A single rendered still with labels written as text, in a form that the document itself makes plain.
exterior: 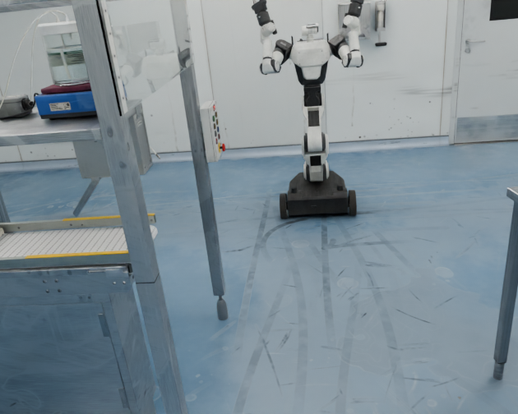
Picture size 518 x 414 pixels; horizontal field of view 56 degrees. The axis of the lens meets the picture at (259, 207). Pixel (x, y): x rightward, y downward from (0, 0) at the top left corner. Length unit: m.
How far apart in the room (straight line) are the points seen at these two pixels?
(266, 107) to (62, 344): 3.85
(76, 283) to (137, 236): 0.32
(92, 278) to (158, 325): 0.26
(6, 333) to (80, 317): 0.29
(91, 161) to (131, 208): 0.35
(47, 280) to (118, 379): 0.48
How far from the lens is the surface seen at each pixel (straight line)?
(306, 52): 3.66
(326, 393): 2.30
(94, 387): 1.99
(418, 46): 5.25
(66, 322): 1.84
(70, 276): 1.65
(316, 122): 3.71
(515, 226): 2.05
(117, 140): 1.33
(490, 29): 5.41
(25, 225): 1.97
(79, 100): 1.49
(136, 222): 1.41
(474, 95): 5.48
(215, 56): 5.23
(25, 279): 1.73
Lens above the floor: 1.63
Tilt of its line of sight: 24 degrees down
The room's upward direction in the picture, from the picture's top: 6 degrees counter-clockwise
